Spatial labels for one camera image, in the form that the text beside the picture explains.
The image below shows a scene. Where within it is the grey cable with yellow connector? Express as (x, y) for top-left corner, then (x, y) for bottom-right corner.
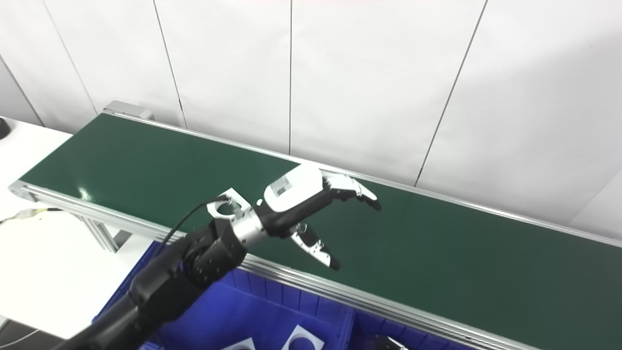
(0, 208), (64, 225)

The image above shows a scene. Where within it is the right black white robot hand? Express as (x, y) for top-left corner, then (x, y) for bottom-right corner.
(374, 334), (410, 350)

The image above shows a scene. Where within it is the blue bin with white parts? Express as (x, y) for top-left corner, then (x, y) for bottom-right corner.
(92, 241), (355, 350)

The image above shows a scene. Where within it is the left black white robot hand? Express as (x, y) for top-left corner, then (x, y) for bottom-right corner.
(255, 164), (382, 271)

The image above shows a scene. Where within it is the green conveyor belt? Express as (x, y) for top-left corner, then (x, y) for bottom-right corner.
(22, 113), (622, 350)
(9, 101), (622, 350)

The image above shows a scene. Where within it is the aluminium conveyor leg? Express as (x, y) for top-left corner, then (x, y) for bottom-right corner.
(78, 214), (132, 253)

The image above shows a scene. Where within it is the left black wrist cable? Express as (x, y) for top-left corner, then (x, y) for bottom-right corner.
(155, 194), (230, 253)

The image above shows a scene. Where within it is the blue bin with black parts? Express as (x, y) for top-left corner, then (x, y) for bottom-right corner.
(347, 311), (479, 350)

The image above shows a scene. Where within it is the white square part with hole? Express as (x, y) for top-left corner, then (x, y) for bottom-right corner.
(221, 337), (256, 350)
(282, 325), (325, 350)
(207, 188), (253, 222)

